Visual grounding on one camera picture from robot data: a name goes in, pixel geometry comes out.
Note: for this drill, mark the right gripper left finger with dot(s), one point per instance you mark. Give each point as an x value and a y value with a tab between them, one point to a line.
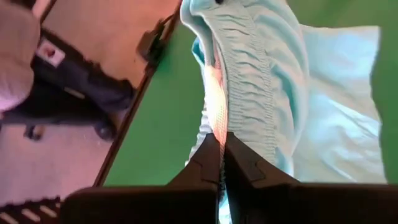
202	168

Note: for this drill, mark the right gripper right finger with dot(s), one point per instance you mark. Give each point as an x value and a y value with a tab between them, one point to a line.
245	168

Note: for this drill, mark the teal shorts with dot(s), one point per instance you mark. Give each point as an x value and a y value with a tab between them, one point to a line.
264	77

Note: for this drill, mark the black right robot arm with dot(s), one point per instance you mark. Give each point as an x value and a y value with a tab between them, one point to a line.
81	84

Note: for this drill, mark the green table mat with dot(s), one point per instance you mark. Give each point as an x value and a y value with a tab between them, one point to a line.
161	118

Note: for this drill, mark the black aluminium table frame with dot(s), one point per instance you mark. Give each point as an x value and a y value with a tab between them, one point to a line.
129	117

